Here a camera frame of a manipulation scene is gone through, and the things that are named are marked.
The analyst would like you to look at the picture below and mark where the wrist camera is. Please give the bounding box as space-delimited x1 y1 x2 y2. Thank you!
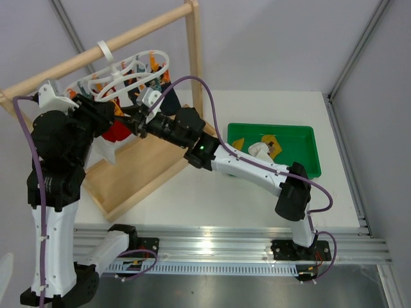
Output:
136 87 162 123
33 79 80 113

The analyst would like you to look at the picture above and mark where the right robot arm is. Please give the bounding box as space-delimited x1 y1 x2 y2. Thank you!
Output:
116 105 317 259

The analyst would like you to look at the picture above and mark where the wooden drying rack stand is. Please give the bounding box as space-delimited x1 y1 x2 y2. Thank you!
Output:
1 1 203 222

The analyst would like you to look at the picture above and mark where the green plastic tray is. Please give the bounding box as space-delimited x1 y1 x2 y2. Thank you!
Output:
227 123 322 180

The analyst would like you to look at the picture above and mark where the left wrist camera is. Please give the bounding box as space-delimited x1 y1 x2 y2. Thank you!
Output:
33 79 80 113

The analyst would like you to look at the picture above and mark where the white plastic clip hanger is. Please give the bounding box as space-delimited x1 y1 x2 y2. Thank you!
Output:
64 40 170 102

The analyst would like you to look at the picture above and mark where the red sock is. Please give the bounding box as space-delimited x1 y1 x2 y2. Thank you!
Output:
102 98 132 143

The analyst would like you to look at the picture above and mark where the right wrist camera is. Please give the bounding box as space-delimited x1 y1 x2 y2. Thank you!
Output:
136 87 162 123

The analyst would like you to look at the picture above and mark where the yellow sock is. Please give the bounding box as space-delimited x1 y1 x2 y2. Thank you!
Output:
232 138 245 150
261 135 283 160

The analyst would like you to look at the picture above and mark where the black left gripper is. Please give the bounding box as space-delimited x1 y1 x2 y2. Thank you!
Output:
60 92 116 165

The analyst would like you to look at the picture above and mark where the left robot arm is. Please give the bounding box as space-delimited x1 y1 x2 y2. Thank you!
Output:
20 95 139 307

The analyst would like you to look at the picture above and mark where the white sock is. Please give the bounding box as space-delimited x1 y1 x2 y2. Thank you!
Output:
248 142 272 160
93 136 116 165

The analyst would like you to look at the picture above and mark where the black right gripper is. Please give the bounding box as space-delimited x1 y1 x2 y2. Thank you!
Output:
115 106 188 150

